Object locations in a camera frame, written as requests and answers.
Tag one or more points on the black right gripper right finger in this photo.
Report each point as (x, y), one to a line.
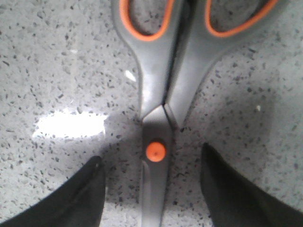
(234, 201)

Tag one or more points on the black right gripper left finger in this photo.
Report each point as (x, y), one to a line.
(78, 202)

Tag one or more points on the grey orange scissors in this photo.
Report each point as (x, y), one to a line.
(173, 62)

